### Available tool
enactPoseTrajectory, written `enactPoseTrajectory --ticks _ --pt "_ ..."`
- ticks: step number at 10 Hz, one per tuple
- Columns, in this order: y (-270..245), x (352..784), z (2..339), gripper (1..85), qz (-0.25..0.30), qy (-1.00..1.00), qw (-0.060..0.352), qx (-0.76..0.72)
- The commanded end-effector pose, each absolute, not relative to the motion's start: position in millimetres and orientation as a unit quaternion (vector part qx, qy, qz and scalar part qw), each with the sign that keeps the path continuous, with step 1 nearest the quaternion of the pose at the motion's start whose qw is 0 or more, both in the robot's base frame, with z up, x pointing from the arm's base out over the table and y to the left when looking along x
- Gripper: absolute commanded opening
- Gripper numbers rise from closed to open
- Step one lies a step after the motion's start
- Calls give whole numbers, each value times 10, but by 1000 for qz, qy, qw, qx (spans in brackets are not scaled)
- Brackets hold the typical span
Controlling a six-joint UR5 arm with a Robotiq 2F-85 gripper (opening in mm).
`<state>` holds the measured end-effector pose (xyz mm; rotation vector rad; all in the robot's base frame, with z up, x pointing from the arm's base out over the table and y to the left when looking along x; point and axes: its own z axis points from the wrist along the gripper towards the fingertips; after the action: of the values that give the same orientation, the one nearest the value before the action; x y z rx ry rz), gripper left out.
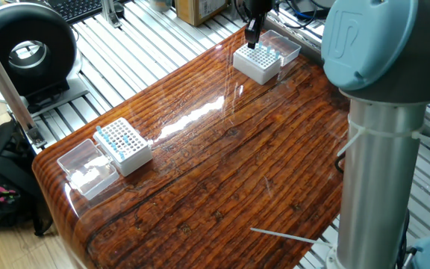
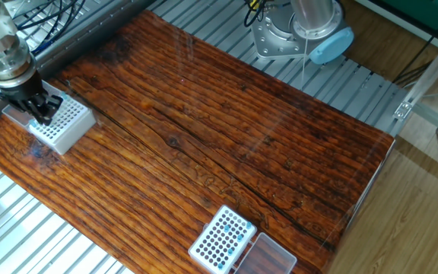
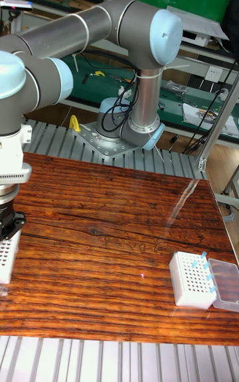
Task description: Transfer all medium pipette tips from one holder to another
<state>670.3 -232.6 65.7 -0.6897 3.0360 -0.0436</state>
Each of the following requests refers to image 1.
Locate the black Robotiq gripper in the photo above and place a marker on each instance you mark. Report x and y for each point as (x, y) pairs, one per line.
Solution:
(260, 7)

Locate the blue pipette tip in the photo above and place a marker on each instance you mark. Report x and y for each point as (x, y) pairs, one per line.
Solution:
(113, 146)
(268, 49)
(277, 54)
(106, 137)
(261, 46)
(125, 139)
(98, 129)
(121, 155)

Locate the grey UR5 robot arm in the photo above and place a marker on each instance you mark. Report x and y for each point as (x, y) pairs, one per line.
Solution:
(371, 48)

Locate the white pipette tip rack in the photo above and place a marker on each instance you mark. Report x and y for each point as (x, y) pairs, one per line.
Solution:
(133, 161)
(256, 71)

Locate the clear plastic rack lid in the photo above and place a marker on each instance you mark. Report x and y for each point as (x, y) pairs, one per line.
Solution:
(88, 175)
(286, 48)

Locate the black power adapter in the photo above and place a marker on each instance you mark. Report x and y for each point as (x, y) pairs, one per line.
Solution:
(312, 7)

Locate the brown cardboard box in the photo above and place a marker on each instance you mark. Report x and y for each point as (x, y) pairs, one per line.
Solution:
(196, 11)

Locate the black computer keyboard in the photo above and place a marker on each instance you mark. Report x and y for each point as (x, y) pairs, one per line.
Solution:
(77, 8)

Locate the black backpack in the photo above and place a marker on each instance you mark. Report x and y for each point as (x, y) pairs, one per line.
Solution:
(2, 179)

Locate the small metal bracket stand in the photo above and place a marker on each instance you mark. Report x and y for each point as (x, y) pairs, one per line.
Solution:
(110, 13)

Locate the aluminium frame post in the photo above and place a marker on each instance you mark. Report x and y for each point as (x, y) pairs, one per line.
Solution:
(2, 86)

